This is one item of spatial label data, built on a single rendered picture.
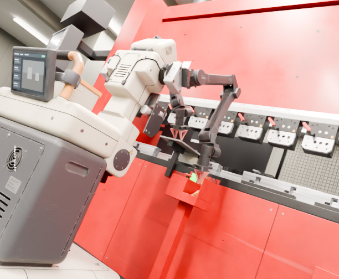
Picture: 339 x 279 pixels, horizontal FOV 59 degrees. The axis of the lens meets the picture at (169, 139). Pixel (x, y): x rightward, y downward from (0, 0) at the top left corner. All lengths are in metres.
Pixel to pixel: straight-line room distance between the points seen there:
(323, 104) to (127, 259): 1.48
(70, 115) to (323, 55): 1.55
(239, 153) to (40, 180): 1.83
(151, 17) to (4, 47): 8.46
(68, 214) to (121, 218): 1.07
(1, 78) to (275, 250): 10.20
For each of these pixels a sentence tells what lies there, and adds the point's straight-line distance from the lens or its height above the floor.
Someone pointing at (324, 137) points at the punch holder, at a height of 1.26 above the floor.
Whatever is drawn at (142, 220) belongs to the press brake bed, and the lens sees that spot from 2.00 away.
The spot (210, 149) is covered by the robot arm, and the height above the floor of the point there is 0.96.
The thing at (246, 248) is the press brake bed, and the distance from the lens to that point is 1.64.
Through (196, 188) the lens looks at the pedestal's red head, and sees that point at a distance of 1.66.
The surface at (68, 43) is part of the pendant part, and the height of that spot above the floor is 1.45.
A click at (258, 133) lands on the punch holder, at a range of 1.90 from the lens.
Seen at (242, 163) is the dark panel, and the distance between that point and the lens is 2.48.
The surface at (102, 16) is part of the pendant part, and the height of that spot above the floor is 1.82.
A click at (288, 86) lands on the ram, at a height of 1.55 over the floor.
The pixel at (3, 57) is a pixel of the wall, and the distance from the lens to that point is 11.00.
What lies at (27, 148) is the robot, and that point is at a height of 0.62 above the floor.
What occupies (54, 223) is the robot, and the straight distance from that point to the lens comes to 1.05.
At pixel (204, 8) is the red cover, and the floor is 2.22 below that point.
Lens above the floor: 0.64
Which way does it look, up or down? 11 degrees up
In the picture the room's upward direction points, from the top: 23 degrees clockwise
